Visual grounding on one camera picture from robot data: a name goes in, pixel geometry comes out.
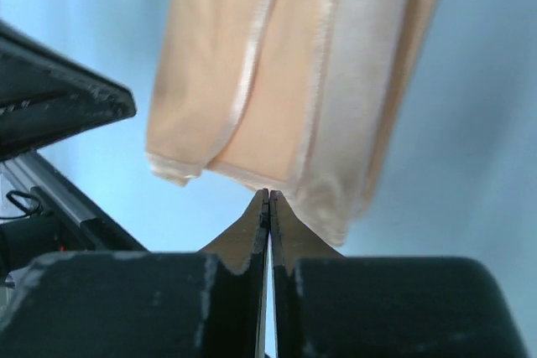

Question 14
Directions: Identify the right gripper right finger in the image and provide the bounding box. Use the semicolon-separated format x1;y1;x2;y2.
269;191;528;357

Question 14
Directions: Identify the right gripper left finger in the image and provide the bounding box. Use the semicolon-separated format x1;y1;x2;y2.
1;190;269;357

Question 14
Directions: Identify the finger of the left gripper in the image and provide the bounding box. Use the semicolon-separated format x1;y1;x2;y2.
1;22;136;161

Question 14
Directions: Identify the peach satin napkin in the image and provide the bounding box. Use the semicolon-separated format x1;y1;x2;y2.
146;0;436;246

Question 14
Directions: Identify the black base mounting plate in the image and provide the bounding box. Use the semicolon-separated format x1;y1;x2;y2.
42;193;147;252

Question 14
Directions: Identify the aluminium cross rail front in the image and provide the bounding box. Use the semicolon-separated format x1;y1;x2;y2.
1;152;99;224

